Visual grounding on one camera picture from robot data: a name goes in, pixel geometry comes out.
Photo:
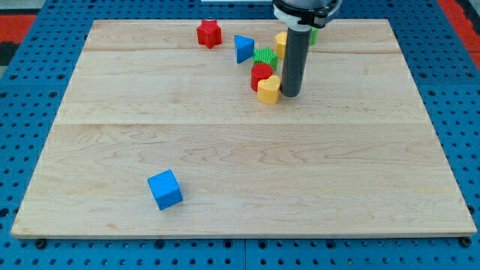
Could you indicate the blue cube block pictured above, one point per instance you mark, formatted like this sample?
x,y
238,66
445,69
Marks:
x,y
165,189

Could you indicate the yellow heart block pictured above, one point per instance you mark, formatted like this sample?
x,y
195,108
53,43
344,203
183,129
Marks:
x,y
268,90

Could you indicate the red cylinder block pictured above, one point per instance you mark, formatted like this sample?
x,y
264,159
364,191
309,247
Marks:
x,y
259,71

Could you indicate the green star block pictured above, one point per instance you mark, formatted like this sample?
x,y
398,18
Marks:
x,y
267,56

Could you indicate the blue triangle block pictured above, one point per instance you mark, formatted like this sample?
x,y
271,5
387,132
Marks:
x,y
244,48

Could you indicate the yellow pentagon block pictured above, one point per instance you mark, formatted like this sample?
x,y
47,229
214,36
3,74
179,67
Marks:
x,y
280,44

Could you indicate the red star block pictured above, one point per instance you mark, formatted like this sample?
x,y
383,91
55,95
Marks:
x,y
209,33

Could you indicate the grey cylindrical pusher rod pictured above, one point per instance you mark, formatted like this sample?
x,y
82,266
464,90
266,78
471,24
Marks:
x,y
295,57

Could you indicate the light wooden board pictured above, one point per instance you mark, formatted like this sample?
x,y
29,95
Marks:
x,y
354,155

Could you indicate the green block behind rod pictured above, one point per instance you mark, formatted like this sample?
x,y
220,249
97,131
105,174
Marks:
x,y
313,36

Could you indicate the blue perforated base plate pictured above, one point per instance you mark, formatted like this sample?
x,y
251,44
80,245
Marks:
x,y
37,76

